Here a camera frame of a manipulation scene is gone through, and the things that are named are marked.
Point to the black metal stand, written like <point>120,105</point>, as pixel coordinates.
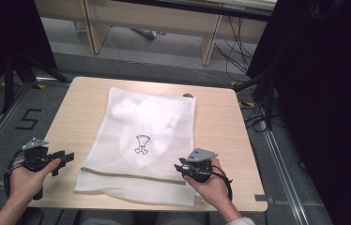
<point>269,103</point>

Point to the black tripod stand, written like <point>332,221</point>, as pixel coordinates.
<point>9,81</point>

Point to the light wooden desk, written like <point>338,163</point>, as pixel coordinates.
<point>151,18</point>

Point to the person's left hand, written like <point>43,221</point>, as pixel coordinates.
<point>26,184</point>

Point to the yellow tape piece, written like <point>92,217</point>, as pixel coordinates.
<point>233,83</point>
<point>41,86</point>
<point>249,103</point>

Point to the white garment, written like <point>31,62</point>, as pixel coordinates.
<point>145,115</point>

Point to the brown round table grommet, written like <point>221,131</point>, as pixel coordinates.
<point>188,95</point>

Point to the white mesh laundry bag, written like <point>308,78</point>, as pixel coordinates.
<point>114,162</point>

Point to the grey tape strip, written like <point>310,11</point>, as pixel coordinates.
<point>262,198</point>

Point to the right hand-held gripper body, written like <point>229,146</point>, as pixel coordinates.
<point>200,170</point>

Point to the person's right hand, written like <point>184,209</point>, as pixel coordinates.
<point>216,190</point>

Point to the black curtain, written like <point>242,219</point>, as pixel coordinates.
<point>327,103</point>
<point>4,37</point>

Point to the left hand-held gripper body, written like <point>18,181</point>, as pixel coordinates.
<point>36,157</point>

